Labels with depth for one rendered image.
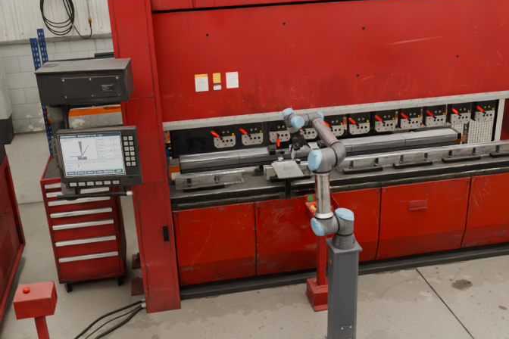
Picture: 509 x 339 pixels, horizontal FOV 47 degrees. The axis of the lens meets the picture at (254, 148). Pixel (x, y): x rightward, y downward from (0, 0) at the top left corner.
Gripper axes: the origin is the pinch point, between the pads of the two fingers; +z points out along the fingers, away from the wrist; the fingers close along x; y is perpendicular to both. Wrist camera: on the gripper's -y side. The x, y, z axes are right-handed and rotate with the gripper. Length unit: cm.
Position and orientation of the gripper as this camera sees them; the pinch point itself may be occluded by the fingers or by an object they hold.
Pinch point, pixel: (304, 157)
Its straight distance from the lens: 393.4
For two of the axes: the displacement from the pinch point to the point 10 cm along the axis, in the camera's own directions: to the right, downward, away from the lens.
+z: 3.5, 8.6, 3.8
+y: 1.7, -4.6, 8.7
